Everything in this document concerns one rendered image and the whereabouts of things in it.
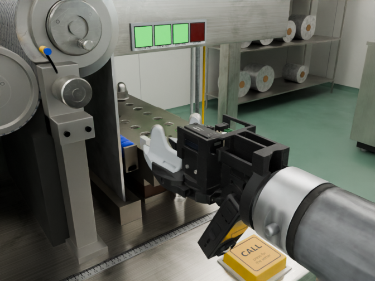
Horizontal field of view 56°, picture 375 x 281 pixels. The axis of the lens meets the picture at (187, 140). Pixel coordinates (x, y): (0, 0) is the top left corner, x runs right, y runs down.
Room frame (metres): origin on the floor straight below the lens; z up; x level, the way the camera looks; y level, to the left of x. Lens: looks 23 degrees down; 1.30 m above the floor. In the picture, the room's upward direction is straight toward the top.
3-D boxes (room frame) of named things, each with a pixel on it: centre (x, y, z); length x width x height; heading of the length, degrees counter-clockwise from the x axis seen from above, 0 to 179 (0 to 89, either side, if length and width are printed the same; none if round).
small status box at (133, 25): (1.02, 0.04, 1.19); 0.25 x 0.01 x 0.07; 127
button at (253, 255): (0.43, -0.10, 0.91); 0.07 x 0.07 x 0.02; 37
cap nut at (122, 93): (0.92, 0.18, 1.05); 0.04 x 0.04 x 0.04
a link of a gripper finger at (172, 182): (0.37, 0.01, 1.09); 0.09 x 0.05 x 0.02; 46
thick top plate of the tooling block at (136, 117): (0.76, 0.12, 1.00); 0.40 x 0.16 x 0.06; 37
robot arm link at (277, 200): (0.27, -0.09, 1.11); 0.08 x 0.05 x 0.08; 127
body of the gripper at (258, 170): (0.34, -0.05, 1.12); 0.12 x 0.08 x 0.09; 37
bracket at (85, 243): (0.47, 0.17, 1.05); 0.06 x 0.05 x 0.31; 37
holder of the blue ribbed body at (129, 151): (0.67, 0.17, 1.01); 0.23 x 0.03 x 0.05; 37
